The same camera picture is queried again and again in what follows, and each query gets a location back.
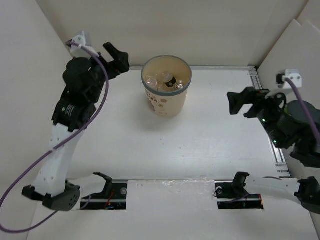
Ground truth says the small bottle with black cap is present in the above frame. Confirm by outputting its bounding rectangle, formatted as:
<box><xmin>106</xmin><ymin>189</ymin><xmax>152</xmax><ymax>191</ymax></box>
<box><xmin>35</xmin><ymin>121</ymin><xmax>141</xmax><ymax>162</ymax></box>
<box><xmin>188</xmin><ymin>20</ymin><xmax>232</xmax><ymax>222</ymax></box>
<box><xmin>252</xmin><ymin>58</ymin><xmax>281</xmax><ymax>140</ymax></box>
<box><xmin>162</xmin><ymin>73</ymin><xmax>177</xmax><ymax>88</ymax></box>

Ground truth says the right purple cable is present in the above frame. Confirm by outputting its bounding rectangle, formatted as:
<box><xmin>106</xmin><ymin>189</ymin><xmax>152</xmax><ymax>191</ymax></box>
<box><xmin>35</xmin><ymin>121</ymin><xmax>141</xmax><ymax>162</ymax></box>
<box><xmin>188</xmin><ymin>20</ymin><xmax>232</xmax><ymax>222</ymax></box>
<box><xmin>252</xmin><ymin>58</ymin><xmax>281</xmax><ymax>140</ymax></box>
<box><xmin>283</xmin><ymin>77</ymin><xmax>320</xmax><ymax>146</ymax></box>

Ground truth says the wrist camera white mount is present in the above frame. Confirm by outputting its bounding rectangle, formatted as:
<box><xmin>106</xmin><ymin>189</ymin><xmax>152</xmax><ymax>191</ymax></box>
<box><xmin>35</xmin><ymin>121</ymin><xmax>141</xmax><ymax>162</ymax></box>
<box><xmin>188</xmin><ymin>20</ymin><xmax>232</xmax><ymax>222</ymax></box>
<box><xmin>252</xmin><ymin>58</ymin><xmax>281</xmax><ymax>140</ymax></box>
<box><xmin>275</xmin><ymin>69</ymin><xmax>303</xmax><ymax>95</ymax></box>
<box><xmin>66</xmin><ymin>30</ymin><xmax>92</xmax><ymax>59</ymax></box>

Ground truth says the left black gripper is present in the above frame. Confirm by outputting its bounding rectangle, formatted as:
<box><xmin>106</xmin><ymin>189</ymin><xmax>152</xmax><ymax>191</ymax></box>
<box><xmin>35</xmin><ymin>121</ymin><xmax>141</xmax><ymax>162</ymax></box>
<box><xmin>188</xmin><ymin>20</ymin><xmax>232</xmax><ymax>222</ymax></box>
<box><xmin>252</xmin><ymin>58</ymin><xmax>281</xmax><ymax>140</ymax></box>
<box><xmin>87</xmin><ymin>42</ymin><xmax>131</xmax><ymax>103</ymax></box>

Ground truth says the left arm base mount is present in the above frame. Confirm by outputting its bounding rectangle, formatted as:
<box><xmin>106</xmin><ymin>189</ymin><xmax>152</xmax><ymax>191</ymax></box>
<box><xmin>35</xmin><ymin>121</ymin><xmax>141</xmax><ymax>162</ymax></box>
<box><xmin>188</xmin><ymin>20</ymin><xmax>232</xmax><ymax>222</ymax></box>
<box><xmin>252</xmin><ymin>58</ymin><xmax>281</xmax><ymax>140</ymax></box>
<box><xmin>78</xmin><ymin>172</ymin><xmax>128</xmax><ymax>211</ymax></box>

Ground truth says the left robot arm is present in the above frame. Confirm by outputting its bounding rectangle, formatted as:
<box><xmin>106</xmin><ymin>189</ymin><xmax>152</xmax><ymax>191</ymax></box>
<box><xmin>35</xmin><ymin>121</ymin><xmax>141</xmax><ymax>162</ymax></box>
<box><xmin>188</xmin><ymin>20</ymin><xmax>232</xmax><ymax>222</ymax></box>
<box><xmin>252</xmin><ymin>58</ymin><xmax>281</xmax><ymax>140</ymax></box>
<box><xmin>22</xmin><ymin>42</ymin><xmax>130</xmax><ymax>212</ymax></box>

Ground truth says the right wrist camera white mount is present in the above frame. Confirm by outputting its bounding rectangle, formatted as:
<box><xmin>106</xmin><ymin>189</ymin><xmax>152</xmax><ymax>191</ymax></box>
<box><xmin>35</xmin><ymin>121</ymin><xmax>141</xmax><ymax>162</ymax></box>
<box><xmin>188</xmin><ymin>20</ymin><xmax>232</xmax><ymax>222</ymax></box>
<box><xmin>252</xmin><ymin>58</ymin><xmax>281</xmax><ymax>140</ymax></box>
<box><xmin>275</xmin><ymin>69</ymin><xmax>303</xmax><ymax>95</ymax></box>

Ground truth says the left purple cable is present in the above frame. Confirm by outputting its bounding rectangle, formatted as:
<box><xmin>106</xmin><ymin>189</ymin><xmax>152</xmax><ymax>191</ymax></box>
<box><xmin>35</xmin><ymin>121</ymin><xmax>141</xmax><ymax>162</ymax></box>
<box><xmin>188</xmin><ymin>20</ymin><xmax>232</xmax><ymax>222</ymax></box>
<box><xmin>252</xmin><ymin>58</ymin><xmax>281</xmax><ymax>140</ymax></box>
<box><xmin>0</xmin><ymin>41</ymin><xmax>110</xmax><ymax>233</ymax></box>

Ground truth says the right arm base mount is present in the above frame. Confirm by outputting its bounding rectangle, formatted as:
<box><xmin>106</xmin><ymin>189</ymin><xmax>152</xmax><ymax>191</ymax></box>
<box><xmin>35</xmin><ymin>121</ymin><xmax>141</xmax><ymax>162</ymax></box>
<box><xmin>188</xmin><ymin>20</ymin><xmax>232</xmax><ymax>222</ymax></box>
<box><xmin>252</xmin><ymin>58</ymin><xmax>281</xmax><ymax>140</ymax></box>
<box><xmin>213</xmin><ymin>172</ymin><xmax>264</xmax><ymax>210</ymax></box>

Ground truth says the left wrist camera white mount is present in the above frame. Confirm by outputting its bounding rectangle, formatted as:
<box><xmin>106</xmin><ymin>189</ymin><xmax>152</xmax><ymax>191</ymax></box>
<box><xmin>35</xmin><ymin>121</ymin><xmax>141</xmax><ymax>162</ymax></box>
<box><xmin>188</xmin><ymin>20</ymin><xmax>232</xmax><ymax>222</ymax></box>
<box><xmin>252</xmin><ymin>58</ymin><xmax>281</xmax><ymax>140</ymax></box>
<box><xmin>66</xmin><ymin>30</ymin><xmax>92</xmax><ymax>59</ymax></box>

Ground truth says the clear bottle white cap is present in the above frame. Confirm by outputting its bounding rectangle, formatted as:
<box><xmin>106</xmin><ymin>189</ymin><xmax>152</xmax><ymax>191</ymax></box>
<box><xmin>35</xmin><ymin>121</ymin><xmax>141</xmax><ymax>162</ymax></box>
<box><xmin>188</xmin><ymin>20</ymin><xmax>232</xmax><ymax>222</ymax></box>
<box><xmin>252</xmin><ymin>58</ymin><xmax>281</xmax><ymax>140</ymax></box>
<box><xmin>144</xmin><ymin>72</ymin><xmax>163</xmax><ymax>90</ymax></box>

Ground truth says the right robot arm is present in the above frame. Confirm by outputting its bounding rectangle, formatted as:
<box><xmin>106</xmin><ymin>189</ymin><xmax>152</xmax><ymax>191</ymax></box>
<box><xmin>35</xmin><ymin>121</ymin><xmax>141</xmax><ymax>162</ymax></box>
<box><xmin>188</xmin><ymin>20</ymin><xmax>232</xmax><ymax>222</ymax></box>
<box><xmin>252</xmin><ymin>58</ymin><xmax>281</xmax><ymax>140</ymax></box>
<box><xmin>227</xmin><ymin>87</ymin><xmax>320</xmax><ymax>214</ymax></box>

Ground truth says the purple cable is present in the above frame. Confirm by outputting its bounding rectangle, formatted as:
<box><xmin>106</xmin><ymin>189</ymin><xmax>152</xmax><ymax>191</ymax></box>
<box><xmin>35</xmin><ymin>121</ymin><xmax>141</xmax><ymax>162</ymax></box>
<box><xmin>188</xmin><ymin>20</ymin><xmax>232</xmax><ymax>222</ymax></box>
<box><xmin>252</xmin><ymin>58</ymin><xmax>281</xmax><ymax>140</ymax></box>
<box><xmin>283</xmin><ymin>77</ymin><xmax>320</xmax><ymax>146</ymax></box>
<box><xmin>0</xmin><ymin>41</ymin><xmax>110</xmax><ymax>233</ymax></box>

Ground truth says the clear jar with silver lid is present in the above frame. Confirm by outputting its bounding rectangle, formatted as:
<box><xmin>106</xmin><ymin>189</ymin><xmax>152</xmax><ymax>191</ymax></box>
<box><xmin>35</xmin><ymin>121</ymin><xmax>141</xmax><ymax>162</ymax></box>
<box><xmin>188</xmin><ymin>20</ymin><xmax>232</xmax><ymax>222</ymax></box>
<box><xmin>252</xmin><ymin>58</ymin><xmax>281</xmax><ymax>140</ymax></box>
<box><xmin>174</xmin><ymin>80</ymin><xmax>187</xmax><ymax>91</ymax></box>

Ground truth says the beige bin with grey rim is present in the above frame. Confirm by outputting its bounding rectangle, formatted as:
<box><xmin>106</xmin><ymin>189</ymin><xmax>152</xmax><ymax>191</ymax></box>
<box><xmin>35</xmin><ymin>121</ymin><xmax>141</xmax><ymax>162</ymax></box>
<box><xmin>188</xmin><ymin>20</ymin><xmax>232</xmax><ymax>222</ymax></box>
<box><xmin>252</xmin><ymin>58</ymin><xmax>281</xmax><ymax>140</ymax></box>
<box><xmin>141</xmin><ymin>55</ymin><xmax>193</xmax><ymax>117</ymax></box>

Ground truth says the aluminium rail frame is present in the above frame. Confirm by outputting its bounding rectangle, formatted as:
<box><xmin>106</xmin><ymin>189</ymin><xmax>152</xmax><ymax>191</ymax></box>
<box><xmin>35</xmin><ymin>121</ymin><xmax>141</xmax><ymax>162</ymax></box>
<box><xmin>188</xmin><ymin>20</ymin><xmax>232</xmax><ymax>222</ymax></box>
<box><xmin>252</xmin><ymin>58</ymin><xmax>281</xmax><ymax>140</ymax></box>
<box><xmin>128</xmin><ymin>64</ymin><xmax>284</xmax><ymax>179</ymax></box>

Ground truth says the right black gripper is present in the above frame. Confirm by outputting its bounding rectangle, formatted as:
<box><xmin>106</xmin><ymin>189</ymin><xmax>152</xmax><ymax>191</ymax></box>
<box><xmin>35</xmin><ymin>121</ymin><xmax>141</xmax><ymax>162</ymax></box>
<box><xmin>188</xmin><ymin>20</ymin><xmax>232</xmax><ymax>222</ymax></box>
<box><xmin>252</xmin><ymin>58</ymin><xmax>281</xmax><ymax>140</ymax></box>
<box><xmin>227</xmin><ymin>85</ymin><xmax>291</xmax><ymax>148</ymax></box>

